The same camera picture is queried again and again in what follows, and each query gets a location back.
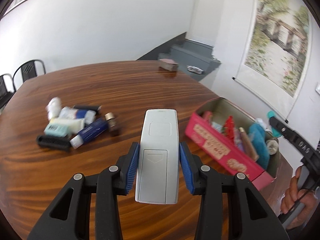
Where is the teal Curel drawstring pouch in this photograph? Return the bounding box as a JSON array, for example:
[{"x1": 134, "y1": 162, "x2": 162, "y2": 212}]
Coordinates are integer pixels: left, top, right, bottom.
[{"x1": 248, "y1": 122, "x2": 270, "y2": 170}]

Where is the teal floss box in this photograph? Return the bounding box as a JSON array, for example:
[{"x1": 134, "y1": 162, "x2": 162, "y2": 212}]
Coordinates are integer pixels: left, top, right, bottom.
[{"x1": 267, "y1": 111, "x2": 282, "y2": 138}]

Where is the black comb brush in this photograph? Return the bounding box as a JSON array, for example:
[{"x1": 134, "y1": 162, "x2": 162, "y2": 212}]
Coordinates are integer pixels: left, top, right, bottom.
[{"x1": 36, "y1": 135, "x2": 71, "y2": 152}]

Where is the dark blue tube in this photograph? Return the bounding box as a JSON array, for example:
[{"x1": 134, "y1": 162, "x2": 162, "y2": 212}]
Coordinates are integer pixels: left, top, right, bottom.
[{"x1": 70, "y1": 118, "x2": 108, "y2": 149}]

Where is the mint green small box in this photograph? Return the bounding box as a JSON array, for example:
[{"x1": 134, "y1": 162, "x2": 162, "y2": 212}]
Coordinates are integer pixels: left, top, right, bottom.
[{"x1": 44, "y1": 124, "x2": 69, "y2": 138}]

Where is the small brown bottle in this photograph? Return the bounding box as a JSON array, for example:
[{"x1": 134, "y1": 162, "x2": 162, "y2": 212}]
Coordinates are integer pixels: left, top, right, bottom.
[{"x1": 105, "y1": 112, "x2": 120, "y2": 137}]

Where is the small red box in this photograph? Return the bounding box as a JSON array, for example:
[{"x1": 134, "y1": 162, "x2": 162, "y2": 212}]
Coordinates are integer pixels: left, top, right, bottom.
[{"x1": 202, "y1": 111, "x2": 213, "y2": 123}]

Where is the white bandage roll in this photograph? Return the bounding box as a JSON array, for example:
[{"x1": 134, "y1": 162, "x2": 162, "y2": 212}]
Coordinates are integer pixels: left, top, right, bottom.
[{"x1": 266, "y1": 140, "x2": 279, "y2": 155}]

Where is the purple trash bag roll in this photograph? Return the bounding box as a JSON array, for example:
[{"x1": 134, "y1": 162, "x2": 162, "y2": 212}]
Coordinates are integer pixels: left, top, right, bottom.
[{"x1": 234, "y1": 134, "x2": 246, "y2": 153}]

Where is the red white snack packet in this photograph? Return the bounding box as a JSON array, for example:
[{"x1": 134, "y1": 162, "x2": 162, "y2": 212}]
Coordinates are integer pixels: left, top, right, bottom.
[{"x1": 223, "y1": 115, "x2": 235, "y2": 143}]

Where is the white wet wipes pack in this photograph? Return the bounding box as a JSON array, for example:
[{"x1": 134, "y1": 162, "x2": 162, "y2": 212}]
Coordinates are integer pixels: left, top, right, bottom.
[{"x1": 212, "y1": 121, "x2": 223, "y2": 133}]

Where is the person's right hand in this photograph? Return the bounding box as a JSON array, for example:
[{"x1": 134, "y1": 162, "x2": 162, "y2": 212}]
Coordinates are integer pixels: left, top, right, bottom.
[{"x1": 280, "y1": 166, "x2": 317, "y2": 230}]

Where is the red storage box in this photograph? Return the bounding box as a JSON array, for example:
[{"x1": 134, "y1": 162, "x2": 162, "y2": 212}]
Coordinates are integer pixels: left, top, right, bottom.
[{"x1": 185, "y1": 98, "x2": 280, "y2": 190}]

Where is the blue white cream tube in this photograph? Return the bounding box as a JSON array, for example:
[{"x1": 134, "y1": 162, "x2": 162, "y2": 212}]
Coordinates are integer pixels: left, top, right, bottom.
[{"x1": 59, "y1": 107, "x2": 96, "y2": 125}]

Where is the white crumpled plastic bag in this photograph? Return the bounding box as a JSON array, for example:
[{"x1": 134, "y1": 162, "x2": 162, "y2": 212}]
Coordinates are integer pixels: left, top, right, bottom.
[{"x1": 46, "y1": 97, "x2": 62, "y2": 121}]

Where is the black flat case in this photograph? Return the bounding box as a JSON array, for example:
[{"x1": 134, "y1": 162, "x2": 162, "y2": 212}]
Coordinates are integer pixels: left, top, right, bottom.
[{"x1": 73, "y1": 105, "x2": 101, "y2": 113}]

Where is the hanging scroll painting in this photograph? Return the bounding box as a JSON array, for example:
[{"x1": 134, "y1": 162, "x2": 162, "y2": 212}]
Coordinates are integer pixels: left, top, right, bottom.
[{"x1": 234, "y1": 0, "x2": 312, "y2": 119}]

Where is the black metal chair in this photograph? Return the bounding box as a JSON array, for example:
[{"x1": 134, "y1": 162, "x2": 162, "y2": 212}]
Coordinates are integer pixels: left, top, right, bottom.
[
  {"x1": 0, "y1": 73, "x2": 16, "y2": 109},
  {"x1": 12, "y1": 59, "x2": 47, "y2": 91}
]

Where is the foil tray on stairs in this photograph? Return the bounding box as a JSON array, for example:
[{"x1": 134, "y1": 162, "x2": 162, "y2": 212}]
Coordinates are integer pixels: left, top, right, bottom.
[{"x1": 187, "y1": 66, "x2": 203, "y2": 75}]

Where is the card deck on table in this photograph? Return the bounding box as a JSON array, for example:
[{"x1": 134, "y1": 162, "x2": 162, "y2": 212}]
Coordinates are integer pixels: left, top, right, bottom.
[{"x1": 159, "y1": 59, "x2": 178, "y2": 72}]

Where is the grey staircase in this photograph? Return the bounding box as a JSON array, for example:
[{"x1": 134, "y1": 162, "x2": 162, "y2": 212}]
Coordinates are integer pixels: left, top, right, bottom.
[{"x1": 139, "y1": 33, "x2": 221, "y2": 81}]

